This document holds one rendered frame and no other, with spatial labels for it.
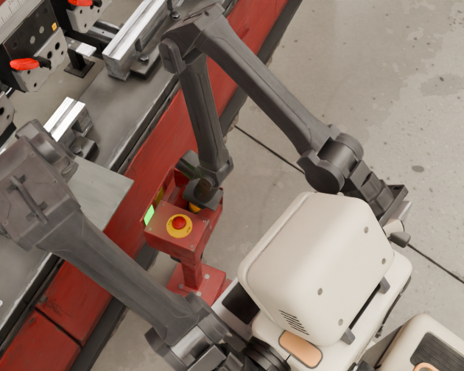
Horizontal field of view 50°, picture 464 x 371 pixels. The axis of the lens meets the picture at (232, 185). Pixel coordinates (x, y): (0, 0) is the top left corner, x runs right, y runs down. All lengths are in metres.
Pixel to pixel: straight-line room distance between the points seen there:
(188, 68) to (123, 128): 0.50
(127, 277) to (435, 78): 2.48
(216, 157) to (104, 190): 0.28
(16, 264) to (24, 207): 0.78
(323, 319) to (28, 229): 0.43
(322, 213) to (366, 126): 1.85
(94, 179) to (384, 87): 1.90
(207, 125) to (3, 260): 0.62
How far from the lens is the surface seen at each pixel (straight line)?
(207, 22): 0.94
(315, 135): 0.95
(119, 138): 1.46
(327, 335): 0.78
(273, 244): 0.80
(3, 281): 1.36
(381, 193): 0.99
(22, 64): 1.09
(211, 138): 1.15
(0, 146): 1.24
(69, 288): 1.54
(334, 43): 2.95
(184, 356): 0.82
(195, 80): 1.05
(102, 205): 1.22
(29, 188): 0.60
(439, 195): 2.54
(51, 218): 0.58
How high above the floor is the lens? 2.07
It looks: 62 degrees down
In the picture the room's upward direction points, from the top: 3 degrees clockwise
